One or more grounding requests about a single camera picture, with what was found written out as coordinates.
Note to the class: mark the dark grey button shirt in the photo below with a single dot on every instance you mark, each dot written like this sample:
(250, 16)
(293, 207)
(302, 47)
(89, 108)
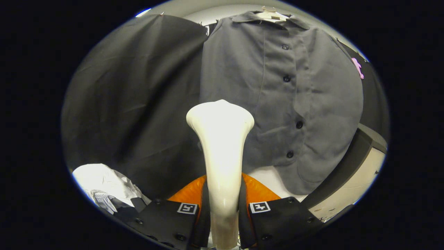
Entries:
(322, 104)

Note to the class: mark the cream clothes hanger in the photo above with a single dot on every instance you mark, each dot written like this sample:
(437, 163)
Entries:
(270, 14)

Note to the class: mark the grey cabinet with drawers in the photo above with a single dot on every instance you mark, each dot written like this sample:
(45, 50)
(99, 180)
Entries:
(360, 180)

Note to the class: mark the white garment steamer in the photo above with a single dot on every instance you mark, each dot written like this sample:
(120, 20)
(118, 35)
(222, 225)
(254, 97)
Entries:
(222, 149)

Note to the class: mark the striped cloth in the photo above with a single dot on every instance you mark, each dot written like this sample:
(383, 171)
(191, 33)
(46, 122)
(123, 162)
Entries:
(104, 201)

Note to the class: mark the narrow ceiling light strip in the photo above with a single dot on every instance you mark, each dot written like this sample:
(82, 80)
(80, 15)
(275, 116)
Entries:
(143, 12)

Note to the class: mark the white cloth pile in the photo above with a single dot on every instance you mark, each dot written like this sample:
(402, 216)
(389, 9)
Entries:
(104, 178)

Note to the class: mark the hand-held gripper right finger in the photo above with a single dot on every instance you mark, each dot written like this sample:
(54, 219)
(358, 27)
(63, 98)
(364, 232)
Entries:
(281, 222)

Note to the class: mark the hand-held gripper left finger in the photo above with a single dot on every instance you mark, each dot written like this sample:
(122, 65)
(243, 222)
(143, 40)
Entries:
(166, 224)

